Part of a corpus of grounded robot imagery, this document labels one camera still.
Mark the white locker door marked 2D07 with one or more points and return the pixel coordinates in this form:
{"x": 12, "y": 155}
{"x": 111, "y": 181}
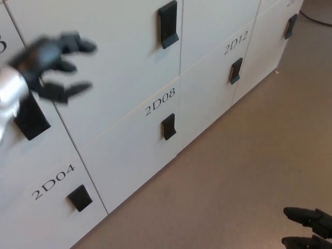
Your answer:
{"x": 116, "y": 75}

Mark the white locker door marked 2D04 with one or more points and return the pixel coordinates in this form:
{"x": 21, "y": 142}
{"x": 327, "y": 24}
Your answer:
{"x": 39, "y": 225}

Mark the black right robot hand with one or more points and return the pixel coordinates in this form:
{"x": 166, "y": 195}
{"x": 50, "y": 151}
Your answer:
{"x": 319, "y": 225}

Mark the white locker door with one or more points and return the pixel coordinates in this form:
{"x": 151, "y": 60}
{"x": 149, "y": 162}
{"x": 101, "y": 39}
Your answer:
{"x": 215, "y": 28}
{"x": 268, "y": 5}

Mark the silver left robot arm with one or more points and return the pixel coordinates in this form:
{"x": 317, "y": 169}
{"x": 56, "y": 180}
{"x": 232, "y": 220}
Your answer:
{"x": 10, "y": 85}

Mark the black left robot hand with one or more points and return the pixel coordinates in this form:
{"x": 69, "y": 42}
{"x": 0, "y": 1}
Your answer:
{"x": 41, "y": 57}

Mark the white locker door marked 2D12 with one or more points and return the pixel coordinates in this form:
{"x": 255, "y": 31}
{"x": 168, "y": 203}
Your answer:
{"x": 205, "y": 111}

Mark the white locker door marked 2D16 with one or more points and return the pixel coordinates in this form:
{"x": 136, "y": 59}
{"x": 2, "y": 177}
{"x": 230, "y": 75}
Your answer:
{"x": 262, "y": 64}

